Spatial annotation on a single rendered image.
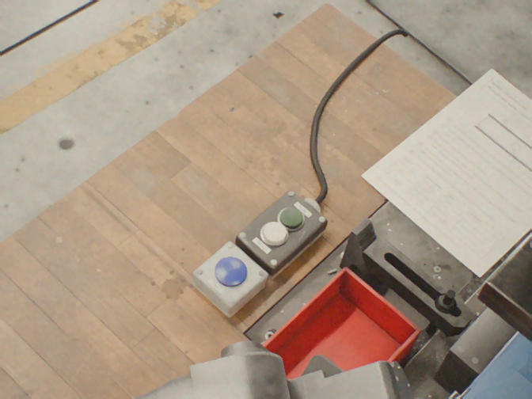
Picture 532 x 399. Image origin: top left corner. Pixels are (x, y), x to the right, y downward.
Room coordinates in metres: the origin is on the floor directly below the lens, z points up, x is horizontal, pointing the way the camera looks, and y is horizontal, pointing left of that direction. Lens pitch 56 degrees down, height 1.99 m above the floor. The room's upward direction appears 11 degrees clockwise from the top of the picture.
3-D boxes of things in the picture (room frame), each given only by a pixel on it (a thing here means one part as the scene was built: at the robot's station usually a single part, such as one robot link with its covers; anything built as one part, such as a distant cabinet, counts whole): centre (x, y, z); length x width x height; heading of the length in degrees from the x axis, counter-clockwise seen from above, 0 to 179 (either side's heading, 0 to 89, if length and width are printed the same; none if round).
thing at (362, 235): (0.64, -0.14, 0.95); 0.06 x 0.03 x 0.09; 56
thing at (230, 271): (0.59, 0.03, 0.93); 0.04 x 0.04 x 0.02
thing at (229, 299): (0.59, 0.03, 0.90); 0.07 x 0.07 x 0.06; 56
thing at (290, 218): (0.68, -0.04, 0.93); 0.03 x 0.03 x 0.02
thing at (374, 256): (0.60, -0.20, 0.95); 0.15 x 0.03 x 0.10; 56
